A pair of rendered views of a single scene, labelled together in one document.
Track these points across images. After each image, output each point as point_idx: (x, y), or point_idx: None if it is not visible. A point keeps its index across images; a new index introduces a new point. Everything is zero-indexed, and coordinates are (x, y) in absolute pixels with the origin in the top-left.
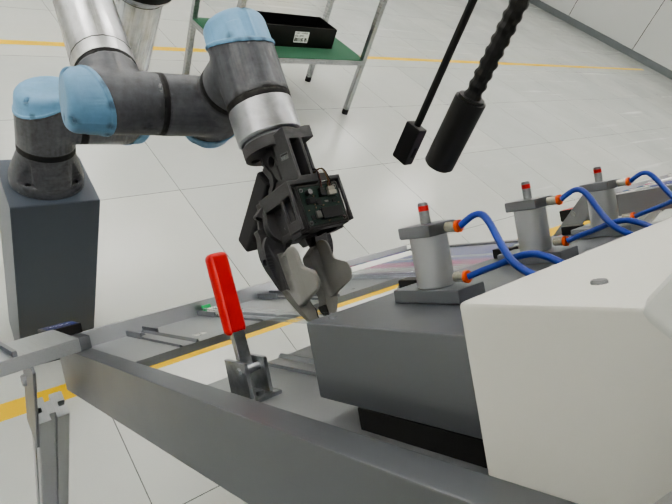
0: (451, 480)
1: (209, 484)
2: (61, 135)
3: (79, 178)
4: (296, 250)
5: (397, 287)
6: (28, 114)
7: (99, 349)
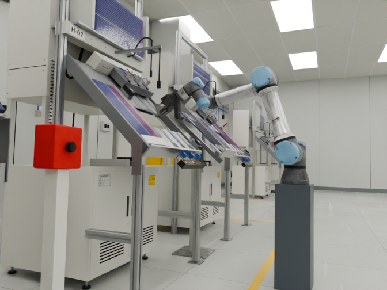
0: None
1: (176, 281)
2: None
3: (285, 179)
4: None
5: (144, 169)
6: None
7: (193, 148)
